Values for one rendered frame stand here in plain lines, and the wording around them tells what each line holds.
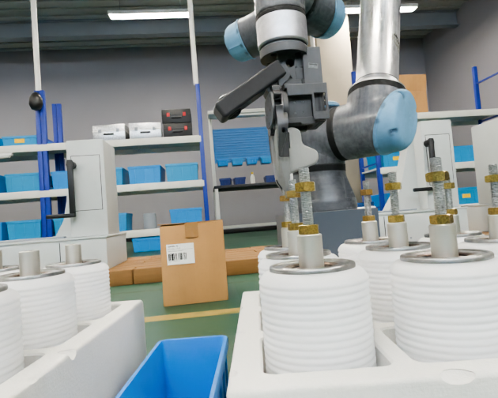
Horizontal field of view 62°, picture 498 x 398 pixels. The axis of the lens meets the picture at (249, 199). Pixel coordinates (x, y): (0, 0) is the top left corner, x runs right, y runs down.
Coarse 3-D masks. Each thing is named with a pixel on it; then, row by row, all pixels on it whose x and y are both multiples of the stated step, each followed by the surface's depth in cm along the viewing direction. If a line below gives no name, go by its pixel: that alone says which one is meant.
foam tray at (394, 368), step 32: (256, 320) 48; (256, 352) 37; (384, 352) 34; (256, 384) 30; (288, 384) 29; (320, 384) 29; (352, 384) 29; (384, 384) 29; (416, 384) 29; (448, 384) 29; (480, 384) 29
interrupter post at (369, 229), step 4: (364, 224) 60; (368, 224) 59; (372, 224) 59; (376, 224) 60; (364, 228) 60; (368, 228) 59; (372, 228) 59; (376, 228) 60; (364, 232) 60; (368, 232) 59; (372, 232) 59; (376, 232) 60; (364, 236) 60; (368, 236) 59; (372, 236) 59; (376, 236) 60; (364, 240) 60; (368, 240) 59; (372, 240) 59; (376, 240) 59
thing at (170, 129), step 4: (164, 124) 494; (168, 124) 494; (172, 124) 495; (176, 124) 496; (180, 124) 496; (184, 124) 497; (188, 124) 498; (164, 128) 494; (168, 128) 494; (172, 128) 495; (176, 128) 495; (180, 128) 496; (184, 128) 496; (188, 128) 497; (164, 132) 493; (168, 132) 494; (172, 132) 495; (176, 132) 495; (180, 132) 496; (184, 132) 496; (188, 132) 497; (164, 136) 493; (168, 136) 494; (172, 136) 494; (176, 136) 495
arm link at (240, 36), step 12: (252, 12) 78; (240, 24) 76; (252, 24) 74; (228, 36) 78; (240, 36) 76; (252, 36) 75; (228, 48) 79; (240, 48) 77; (252, 48) 76; (240, 60) 81
